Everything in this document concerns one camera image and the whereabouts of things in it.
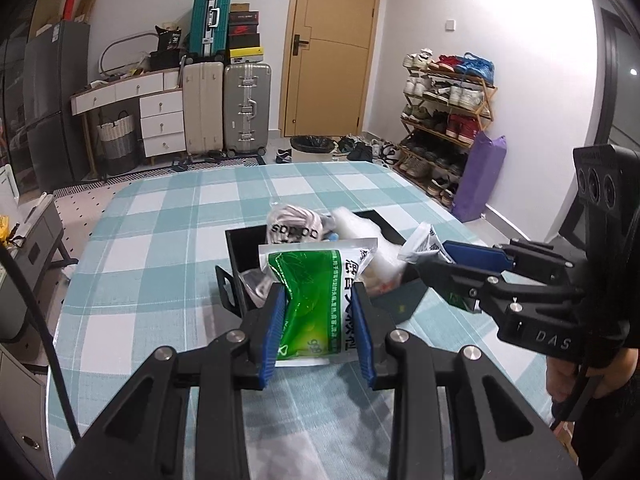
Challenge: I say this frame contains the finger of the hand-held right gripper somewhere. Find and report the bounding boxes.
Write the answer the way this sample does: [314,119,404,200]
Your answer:
[441,238,587,287]
[417,258,587,319]

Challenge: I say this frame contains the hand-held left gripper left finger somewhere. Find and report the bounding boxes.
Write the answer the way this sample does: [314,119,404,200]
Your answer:
[57,285,290,480]

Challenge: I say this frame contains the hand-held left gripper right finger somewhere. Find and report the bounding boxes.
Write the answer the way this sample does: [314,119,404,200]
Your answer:
[350,289,583,480]

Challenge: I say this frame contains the white printed packet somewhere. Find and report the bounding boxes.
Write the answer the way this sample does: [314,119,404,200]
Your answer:
[397,221,479,314]

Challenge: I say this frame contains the black storage box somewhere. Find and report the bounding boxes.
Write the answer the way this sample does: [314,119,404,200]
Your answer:
[215,209,437,329]

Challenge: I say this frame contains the green plastic packet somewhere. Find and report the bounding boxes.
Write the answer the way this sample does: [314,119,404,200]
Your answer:
[258,239,377,369]

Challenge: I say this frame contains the clear plastic bag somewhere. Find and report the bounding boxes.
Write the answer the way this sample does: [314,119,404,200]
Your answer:
[327,206,407,293]

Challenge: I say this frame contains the white adidas bag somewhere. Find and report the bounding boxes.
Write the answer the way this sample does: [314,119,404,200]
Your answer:
[266,202,332,247]

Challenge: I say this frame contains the person's right hand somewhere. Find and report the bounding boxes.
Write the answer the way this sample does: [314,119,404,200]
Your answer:
[546,347,637,423]

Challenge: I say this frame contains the purple bag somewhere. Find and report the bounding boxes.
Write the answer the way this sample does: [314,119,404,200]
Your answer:
[452,132,509,224]

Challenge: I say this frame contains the scattered pile of shoes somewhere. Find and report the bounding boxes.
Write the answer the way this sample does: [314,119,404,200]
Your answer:
[332,134,402,167]

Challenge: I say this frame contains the wooden shoe rack with shoes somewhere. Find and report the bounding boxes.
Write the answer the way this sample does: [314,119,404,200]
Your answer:
[400,49,497,207]

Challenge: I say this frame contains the black trash bin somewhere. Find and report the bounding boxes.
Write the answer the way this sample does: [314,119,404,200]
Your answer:
[289,134,335,154]

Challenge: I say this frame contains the person's black clothing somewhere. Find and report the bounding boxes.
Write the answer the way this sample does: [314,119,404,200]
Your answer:
[570,395,640,480]

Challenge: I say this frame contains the silver suitcase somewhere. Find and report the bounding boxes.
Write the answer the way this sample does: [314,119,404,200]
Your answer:
[223,63,273,157]

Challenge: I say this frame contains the beige suitcase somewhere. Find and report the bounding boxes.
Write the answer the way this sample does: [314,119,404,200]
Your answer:
[180,60,225,157]

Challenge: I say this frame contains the white desk with drawers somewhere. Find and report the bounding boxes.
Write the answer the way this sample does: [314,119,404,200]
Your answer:
[69,67,187,162]

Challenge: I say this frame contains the tan wooden door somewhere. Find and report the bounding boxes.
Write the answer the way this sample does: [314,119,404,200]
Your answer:
[282,0,384,139]

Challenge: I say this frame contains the grey white laundry basket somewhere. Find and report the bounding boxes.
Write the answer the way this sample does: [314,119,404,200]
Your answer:
[95,111,137,175]

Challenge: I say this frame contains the grey low cabinet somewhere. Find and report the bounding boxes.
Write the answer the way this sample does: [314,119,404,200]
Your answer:
[0,192,67,343]

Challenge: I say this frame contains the black yellow shoebox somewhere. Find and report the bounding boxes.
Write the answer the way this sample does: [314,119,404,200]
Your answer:
[228,47,265,64]

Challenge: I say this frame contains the grey refrigerator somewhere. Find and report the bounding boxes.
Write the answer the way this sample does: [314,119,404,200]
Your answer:
[24,20,94,192]

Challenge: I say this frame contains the black paper bag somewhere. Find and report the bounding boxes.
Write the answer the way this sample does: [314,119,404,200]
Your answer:
[154,24,184,54]

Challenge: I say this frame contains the teal suitcase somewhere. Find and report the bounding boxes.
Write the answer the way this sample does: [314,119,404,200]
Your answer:
[190,0,234,59]

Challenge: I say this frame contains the dark glass cabinet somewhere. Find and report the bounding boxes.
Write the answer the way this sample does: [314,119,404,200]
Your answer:
[0,35,32,197]

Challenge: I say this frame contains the large flat cardboard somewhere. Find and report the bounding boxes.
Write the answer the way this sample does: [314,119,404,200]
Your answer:
[27,0,71,41]

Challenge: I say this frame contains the black cable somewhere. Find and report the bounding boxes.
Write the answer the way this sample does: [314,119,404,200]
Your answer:
[0,244,82,442]

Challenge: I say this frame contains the oval metal frame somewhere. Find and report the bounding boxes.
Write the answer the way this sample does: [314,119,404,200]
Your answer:
[101,34,162,81]

